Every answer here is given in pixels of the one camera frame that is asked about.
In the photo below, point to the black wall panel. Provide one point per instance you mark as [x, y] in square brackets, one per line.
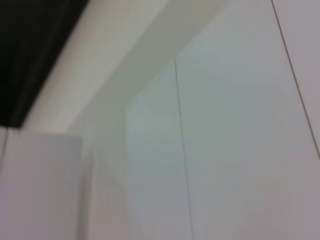
[30, 50]

